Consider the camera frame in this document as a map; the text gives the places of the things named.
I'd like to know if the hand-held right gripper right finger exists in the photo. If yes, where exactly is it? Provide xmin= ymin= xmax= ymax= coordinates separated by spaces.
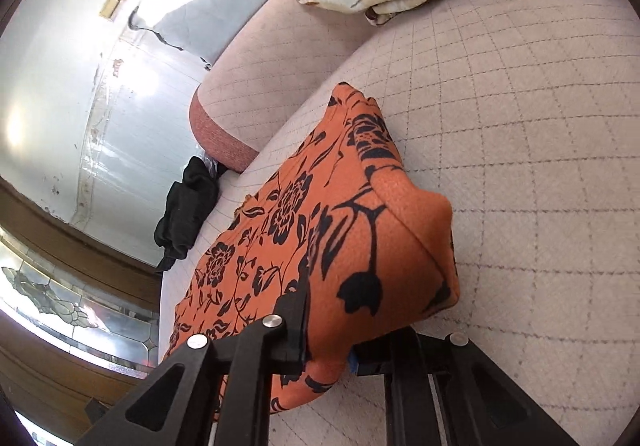
xmin=350 ymin=330 xmax=581 ymax=446

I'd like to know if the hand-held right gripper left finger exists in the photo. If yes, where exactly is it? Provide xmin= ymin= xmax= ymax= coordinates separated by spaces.
xmin=75 ymin=271 xmax=313 ymax=446

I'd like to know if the orange floral shirt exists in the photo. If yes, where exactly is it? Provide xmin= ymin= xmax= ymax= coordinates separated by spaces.
xmin=161 ymin=82 xmax=462 ymax=422

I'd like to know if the black clothes pile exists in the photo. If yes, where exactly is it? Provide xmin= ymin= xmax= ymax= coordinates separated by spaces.
xmin=154 ymin=156 xmax=221 ymax=272

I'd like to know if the wooden stained glass door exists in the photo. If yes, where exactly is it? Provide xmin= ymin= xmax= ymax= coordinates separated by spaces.
xmin=0 ymin=176 xmax=166 ymax=446

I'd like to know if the pink quilted sofa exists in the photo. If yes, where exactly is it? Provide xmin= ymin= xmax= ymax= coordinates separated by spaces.
xmin=159 ymin=0 xmax=640 ymax=446

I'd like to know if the large grey pillow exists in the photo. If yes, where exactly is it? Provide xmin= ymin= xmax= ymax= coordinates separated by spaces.
xmin=129 ymin=0 xmax=286 ymax=70

